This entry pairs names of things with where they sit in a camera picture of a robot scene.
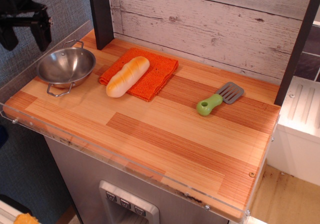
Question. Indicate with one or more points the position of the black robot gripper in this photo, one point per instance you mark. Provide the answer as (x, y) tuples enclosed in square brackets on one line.
[(24, 13)]

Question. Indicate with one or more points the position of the stainless steel two-handled pot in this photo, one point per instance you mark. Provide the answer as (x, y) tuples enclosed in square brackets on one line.
[(66, 68)]

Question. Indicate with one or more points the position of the orange woven towel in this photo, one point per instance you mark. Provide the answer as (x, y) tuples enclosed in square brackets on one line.
[(160, 70)]

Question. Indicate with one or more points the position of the clear acrylic front guard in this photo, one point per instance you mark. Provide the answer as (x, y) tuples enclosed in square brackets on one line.
[(161, 147)]

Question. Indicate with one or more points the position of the toy bread loaf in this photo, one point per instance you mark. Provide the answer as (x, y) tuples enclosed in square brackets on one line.
[(124, 79)]

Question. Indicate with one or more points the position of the grey toy fridge cabinet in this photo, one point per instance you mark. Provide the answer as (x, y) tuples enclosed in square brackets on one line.
[(82, 175)]

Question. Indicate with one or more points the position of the yellow object bottom left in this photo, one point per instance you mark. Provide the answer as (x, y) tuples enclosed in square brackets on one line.
[(25, 218)]

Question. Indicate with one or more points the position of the silver dispenser button panel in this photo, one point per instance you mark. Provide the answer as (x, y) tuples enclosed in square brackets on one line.
[(125, 204)]

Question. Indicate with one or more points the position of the green and grey toy spatula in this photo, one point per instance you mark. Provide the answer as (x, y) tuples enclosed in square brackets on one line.
[(228, 93)]

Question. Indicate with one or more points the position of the white toy sink unit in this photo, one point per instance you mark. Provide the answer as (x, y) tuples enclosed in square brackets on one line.
[(295, 149)]

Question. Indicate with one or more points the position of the dark left shelf post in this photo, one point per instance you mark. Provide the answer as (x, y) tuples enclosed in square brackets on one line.
[(102, 22)]

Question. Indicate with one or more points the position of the dark shelf post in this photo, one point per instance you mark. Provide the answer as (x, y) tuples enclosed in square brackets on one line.
[(302, 37), (102, 22)]

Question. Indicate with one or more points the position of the dark right shelf post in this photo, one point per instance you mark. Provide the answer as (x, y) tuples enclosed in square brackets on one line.
[(302, 37)]

